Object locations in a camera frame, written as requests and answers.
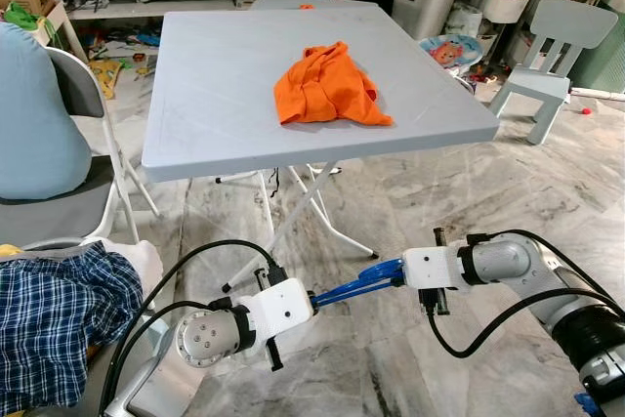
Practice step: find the light blue children's table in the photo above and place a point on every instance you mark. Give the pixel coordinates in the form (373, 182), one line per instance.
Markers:
(322, 1)

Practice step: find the orange shirt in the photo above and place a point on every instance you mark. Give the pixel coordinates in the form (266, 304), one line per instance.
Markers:
(327, 85)

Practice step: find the grey folding table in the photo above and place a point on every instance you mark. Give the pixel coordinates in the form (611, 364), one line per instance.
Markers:
(215, 95)

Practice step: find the blue checked garment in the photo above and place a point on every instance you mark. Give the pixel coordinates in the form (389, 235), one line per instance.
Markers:
(59, 329)

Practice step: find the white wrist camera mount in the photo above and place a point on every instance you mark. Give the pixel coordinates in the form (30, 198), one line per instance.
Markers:
(432, 267)
(278, 310)

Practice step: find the red ball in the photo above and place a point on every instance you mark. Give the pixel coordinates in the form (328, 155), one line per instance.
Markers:
(587, 111)

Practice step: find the white cloth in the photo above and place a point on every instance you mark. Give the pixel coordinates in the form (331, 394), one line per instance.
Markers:
(142, 261)

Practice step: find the white paper roll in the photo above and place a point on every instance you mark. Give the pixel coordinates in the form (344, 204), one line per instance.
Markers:
(596, 95)

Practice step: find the grey folding chair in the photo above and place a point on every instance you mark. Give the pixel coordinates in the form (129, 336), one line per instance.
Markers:
(59, 207)

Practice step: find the green laundry basket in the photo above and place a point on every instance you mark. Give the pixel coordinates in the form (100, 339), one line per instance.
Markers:
(601, 56)

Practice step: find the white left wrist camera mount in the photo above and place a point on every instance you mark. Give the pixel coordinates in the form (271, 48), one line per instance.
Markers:
(278, 310)

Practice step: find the colourful baby bouncer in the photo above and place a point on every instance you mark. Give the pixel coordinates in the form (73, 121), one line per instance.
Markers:
(451, 51)

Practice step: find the blue cloth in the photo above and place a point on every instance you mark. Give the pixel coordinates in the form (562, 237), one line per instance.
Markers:
(584, 402)

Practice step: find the white fabric basket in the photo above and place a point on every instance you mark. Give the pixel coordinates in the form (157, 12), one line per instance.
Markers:
(506, 5)

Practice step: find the bright green object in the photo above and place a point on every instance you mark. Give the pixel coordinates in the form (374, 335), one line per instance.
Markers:
(20, 15)

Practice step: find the blue plastic hanger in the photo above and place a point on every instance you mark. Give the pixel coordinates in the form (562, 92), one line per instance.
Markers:
(356, 282)

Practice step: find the light blue children's chair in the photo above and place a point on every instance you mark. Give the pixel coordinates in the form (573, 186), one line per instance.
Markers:
(537, 83)

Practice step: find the white lidded bin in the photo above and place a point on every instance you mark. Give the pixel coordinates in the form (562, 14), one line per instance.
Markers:
(425, 2)

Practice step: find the light blue cushion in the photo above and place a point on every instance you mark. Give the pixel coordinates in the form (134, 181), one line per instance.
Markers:
(34, 114)

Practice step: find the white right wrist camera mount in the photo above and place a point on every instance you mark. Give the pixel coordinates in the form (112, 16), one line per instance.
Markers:
(432, 267)

